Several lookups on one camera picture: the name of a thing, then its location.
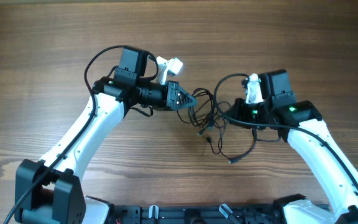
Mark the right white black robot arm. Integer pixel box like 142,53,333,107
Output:
223,70,358,223

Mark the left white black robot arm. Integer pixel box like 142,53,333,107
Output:
7,45,196,223

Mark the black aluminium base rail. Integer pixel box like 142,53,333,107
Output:
105,203,287,224

